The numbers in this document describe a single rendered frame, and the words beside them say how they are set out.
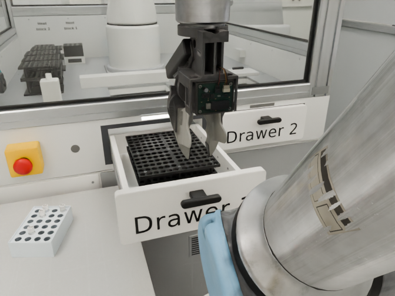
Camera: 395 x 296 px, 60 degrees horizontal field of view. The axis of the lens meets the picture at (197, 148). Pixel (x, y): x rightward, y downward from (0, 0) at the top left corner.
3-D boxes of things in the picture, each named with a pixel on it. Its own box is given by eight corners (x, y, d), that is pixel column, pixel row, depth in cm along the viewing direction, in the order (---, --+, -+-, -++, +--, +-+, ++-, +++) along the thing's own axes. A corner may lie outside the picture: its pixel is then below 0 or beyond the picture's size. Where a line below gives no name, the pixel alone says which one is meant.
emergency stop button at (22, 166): (33, 174, 79) (30, 159, 77) (14, 177, 78) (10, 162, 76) (34, 168, 81) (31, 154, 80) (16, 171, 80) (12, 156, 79)
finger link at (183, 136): (178, 171, 52) (186, 114, 49) (169, 155, 57) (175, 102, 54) (197, 171, 53) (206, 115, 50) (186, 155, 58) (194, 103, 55)
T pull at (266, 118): (281, 122, 98) (282, 117, 97) (258, 125, 95) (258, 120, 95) (275, 118, 101) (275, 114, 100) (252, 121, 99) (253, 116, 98)
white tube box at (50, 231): (54, 256, 68) (50, 242, 66) (12, 257, 68) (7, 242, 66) (73, 219, 79) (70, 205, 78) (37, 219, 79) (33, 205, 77)
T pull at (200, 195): (221, 202, 61) (222, 195, 61) (181, 209, 59) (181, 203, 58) (214, 192, 64) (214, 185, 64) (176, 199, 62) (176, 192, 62)
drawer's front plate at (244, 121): (303, 138, 107) (307, 105, 102) (217, 151, 99) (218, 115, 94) (300, 136, 109) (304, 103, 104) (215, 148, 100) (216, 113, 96)
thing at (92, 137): (322, 138, 112) (330, 95, 106) (-30, 190, 83) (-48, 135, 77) (217, 74, 194) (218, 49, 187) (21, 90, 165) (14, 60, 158)
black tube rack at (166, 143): (219, 189, 77) (220, 164, 74) (141, 203, 72) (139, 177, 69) (190, 149, 96) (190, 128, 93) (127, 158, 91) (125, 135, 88)
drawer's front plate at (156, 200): (262, 215, 71) (267, 169, 66) (121, 246, 62) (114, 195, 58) (258, 211, 72) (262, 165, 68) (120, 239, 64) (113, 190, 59)
